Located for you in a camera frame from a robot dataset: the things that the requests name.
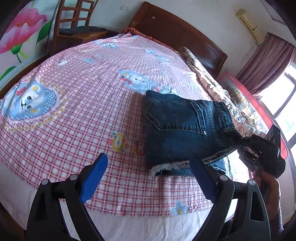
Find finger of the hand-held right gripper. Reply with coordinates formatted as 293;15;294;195
232;133;252;149

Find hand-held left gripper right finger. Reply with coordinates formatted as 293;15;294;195
189;153;271;241

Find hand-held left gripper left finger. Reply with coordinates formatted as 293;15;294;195
26;152;109;241

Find dark blue denim pants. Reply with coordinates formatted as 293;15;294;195
144;90;241;178

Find person's right forearm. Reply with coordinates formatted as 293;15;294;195
270;206;296;241

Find person's right hand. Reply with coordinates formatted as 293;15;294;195
252;171;281;223

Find red printed bed guard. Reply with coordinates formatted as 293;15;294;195
217;71;289;160

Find window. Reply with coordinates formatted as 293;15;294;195
257;62;296;144

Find white mattress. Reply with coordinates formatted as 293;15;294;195
0;171;238;241

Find cream swirl-patterned quilt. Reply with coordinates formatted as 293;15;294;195
178;46;266;139

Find mauve curtain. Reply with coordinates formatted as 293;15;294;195
236;32;296;95

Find pink checked bedsheet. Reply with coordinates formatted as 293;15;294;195
0;32;234;217

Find dark wooden headboard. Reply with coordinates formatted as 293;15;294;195
128;1;228;78

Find dark seat cushion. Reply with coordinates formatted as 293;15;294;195
60;26;110;36

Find wooden slat-back chair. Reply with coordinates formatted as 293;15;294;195
54;0;117;44

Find floral print wardrobe door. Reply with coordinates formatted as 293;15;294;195
0;0;60;79

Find cream wall air conditioner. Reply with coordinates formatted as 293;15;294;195
235;9;265;43

